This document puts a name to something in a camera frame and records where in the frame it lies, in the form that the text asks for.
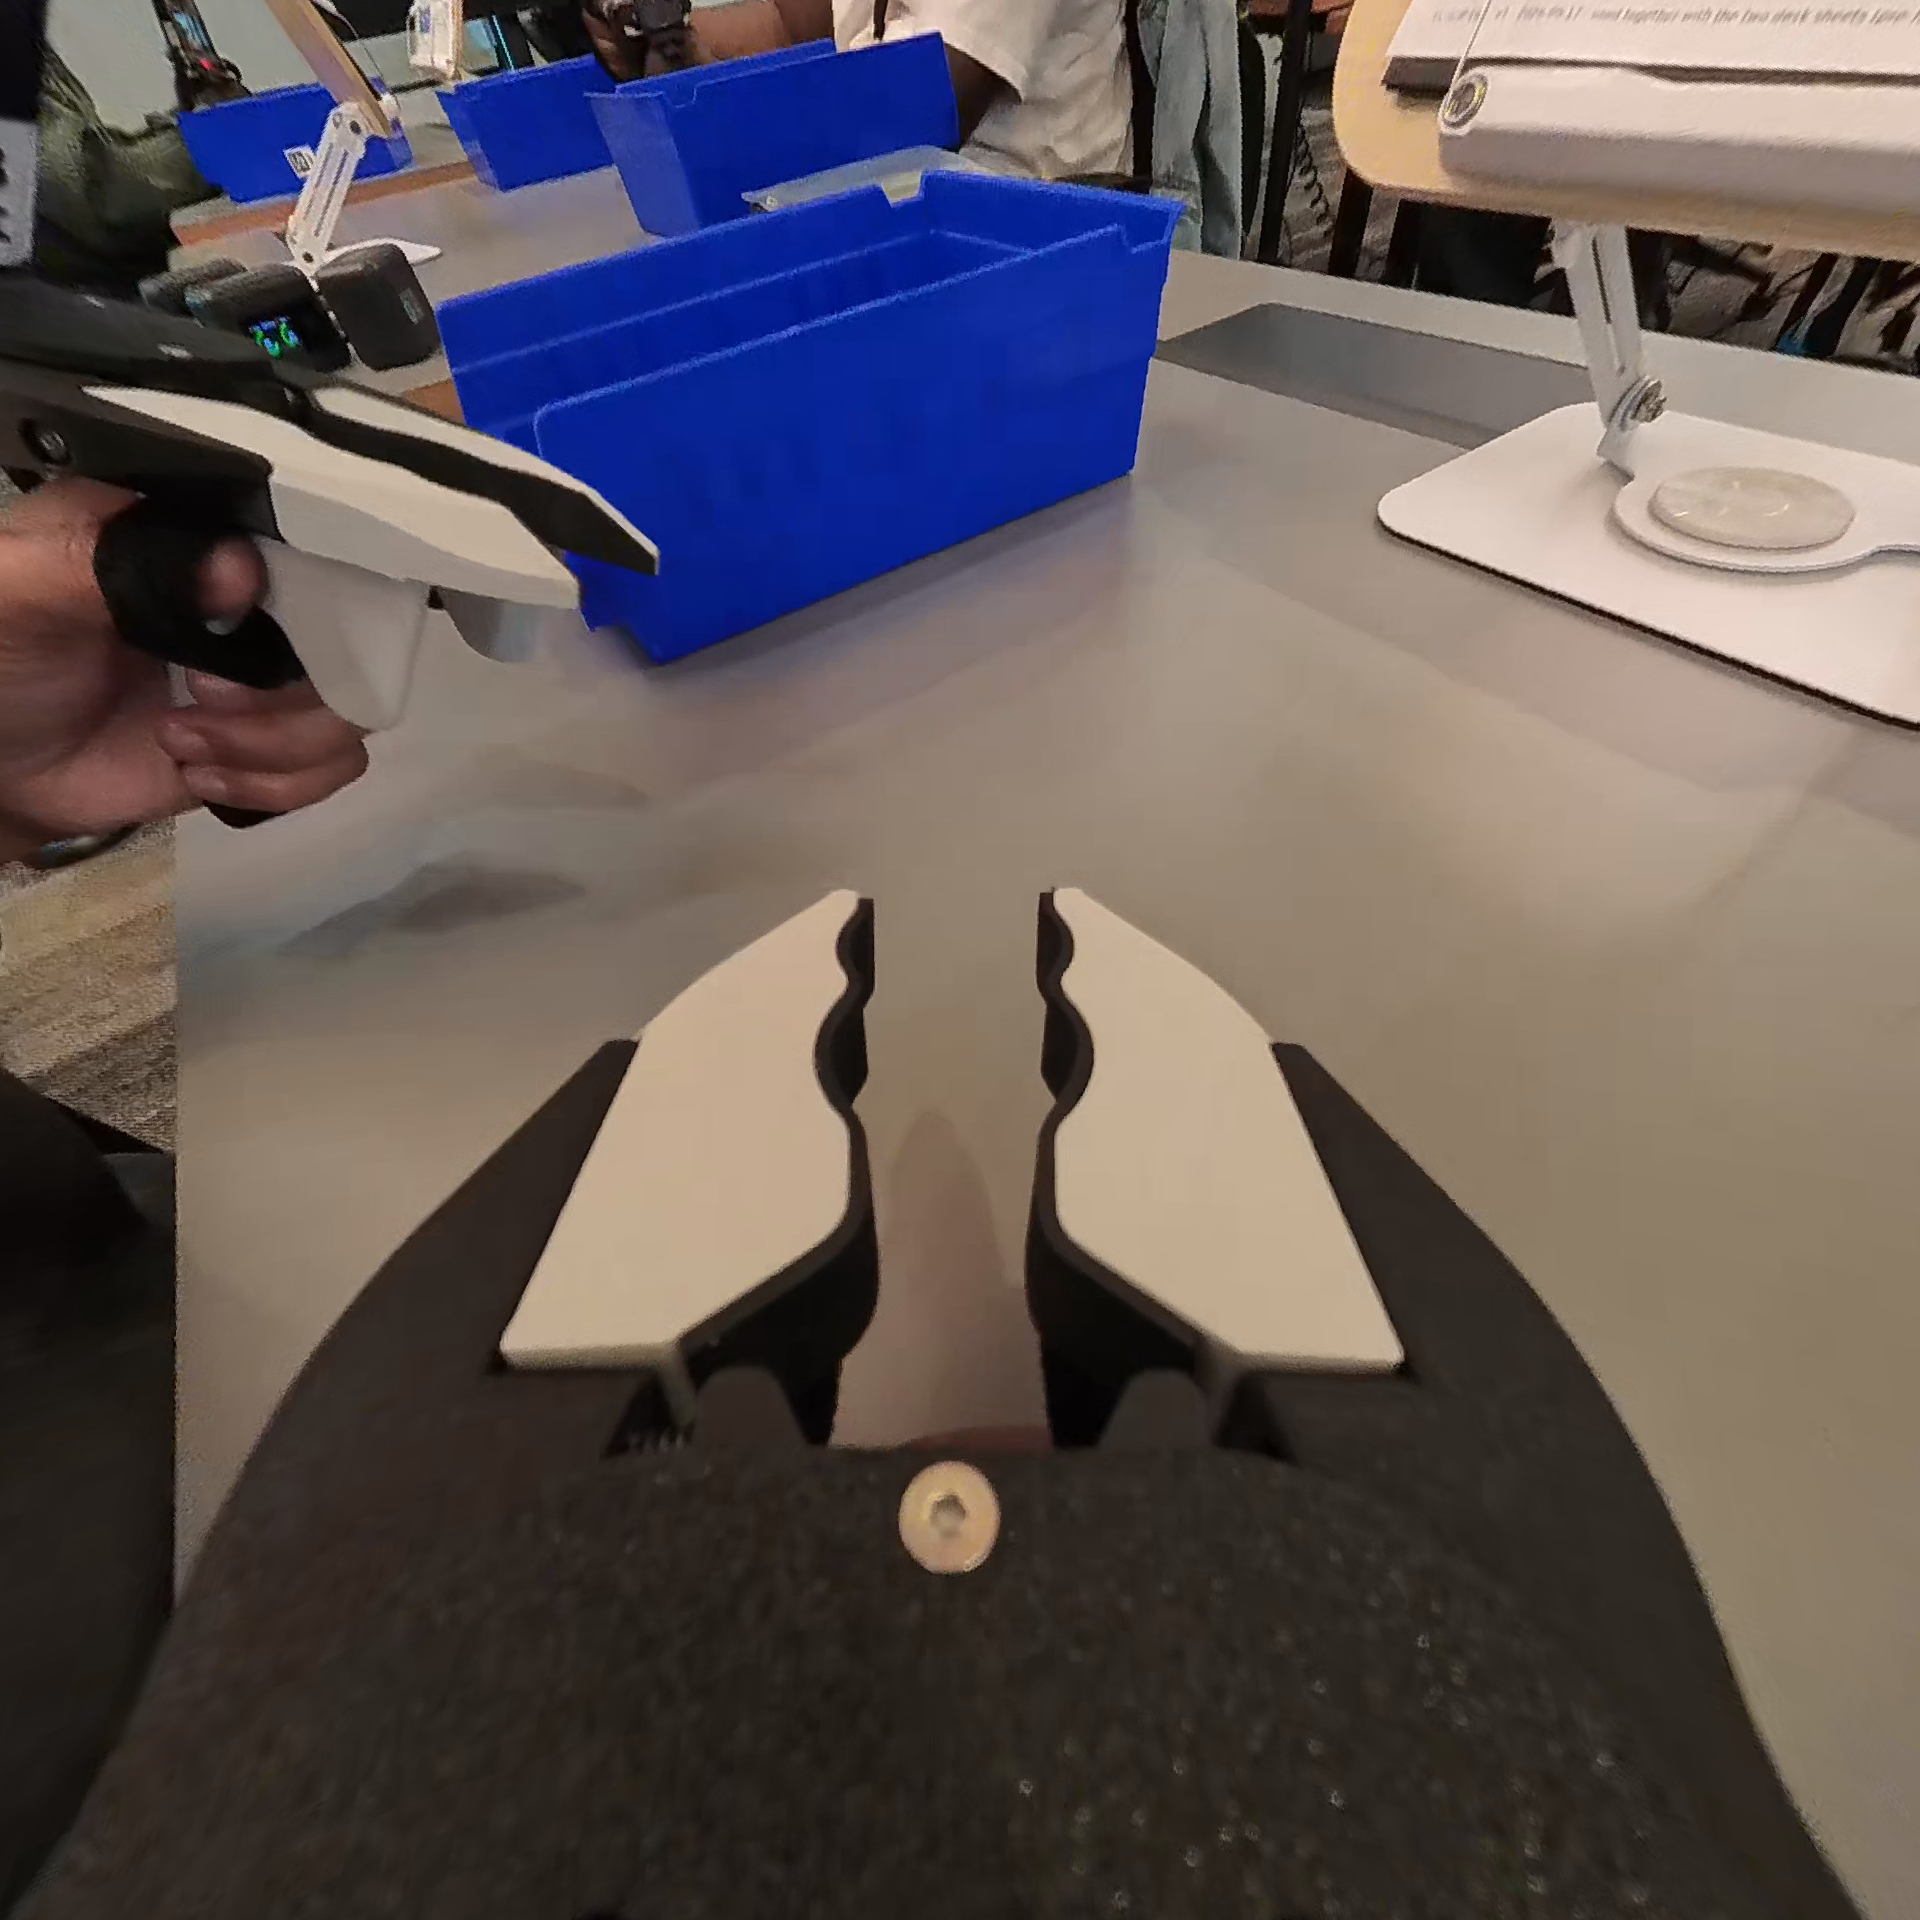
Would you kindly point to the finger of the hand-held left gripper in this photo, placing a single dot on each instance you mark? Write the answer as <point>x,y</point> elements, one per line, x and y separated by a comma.
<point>361,494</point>
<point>496,480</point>

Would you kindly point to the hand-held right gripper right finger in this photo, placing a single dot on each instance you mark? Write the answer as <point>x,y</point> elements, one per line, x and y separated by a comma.
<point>1214,1201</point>

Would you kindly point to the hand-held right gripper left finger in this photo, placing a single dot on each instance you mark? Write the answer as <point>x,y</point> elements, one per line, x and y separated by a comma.
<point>675,1201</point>

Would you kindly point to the blue plastic bin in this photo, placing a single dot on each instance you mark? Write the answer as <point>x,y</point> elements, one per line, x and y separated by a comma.
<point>902,231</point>
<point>271,148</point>
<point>870,480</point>
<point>536,120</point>
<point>781,120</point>

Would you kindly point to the grey desk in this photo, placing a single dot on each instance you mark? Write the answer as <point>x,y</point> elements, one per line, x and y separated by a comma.
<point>1353,843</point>

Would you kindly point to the person's left hand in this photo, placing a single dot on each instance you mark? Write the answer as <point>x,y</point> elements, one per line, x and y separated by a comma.
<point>93,720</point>

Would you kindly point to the black digital timer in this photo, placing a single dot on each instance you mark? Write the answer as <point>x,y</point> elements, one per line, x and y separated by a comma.
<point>387,298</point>
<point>271,315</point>

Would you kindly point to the white document stand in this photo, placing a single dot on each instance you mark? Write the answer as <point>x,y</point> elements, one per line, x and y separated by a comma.
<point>1682,527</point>
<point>322,180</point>

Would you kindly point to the grey metal plate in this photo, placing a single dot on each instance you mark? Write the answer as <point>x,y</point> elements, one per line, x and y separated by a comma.
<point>835,180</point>

